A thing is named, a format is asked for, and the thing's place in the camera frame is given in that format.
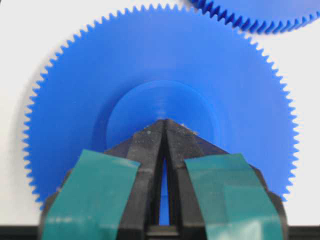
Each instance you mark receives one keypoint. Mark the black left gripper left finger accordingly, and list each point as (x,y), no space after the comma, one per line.
(109,196)

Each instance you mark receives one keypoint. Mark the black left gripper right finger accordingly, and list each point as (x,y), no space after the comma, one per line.
(215,195)

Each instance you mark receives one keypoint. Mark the small blue gear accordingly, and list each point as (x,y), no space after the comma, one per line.
(129,71)

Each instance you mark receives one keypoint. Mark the large blue gear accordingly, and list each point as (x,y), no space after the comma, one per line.
(262,16)

